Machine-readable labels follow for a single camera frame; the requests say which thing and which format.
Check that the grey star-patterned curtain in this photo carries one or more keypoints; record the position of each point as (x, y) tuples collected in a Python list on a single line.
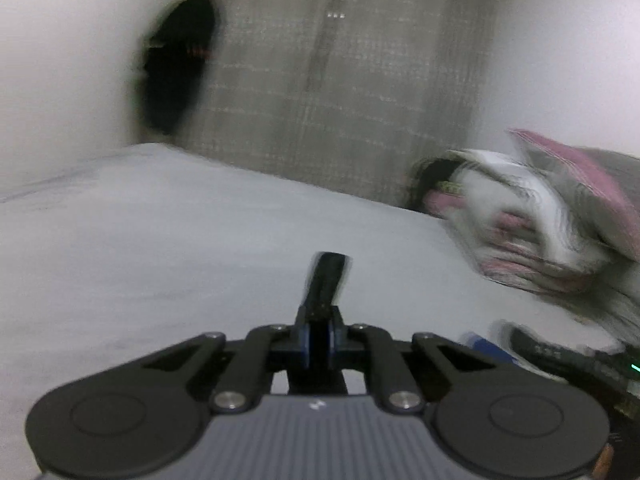
[(350, 85)]

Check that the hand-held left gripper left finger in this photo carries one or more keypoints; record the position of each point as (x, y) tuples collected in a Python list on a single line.
[(305, 347)]

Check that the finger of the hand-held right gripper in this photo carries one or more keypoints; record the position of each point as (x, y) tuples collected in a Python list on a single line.
[(492, 347)]

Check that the cream shirt with black sleeves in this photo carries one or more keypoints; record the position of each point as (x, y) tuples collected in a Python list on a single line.
[(325, 280)]

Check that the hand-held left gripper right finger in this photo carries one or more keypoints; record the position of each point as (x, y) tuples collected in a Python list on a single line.
[(334, 347)]

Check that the dark cloth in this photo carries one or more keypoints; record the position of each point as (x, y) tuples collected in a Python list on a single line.
[(430, 180)]

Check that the grey bed sheet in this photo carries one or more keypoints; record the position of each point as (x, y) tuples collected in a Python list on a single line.
[(175, 235)]

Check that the folded floral quilt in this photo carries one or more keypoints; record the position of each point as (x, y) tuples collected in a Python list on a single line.
[(515, 220)]

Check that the dark hanging clothes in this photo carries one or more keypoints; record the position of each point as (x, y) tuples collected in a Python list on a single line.
[(177, 60)]

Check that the pink and grey pillow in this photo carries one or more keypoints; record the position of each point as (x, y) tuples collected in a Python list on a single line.
[(595, 185)]

